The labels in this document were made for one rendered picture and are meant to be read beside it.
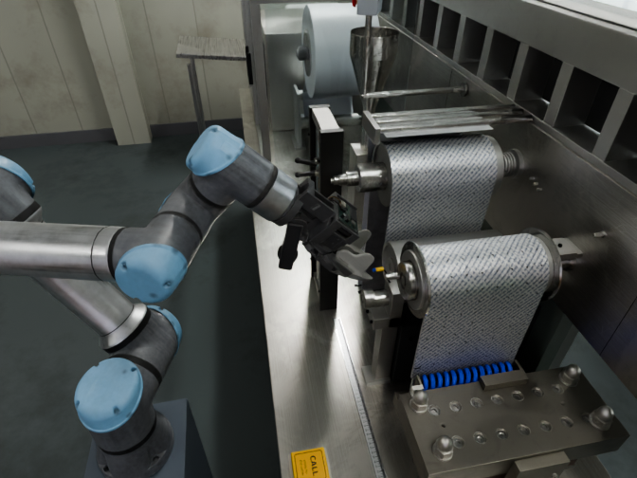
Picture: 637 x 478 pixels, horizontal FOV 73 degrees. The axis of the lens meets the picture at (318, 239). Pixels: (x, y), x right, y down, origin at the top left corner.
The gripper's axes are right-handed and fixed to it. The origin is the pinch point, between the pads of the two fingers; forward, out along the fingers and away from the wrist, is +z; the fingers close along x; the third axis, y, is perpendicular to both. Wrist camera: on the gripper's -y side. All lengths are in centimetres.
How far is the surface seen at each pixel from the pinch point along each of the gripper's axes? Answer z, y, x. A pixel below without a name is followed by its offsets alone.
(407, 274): 7.9, 4.1, 0.7
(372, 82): 4, 6, 71
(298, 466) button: 15.8, -33.9, -21.6
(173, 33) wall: -45, -150, 341
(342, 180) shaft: -2.7, -1.1, 24.7
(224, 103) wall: 24, -174, 341
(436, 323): 18.1, 2.1, -4.2
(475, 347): 31.9, 2.0, -3.4
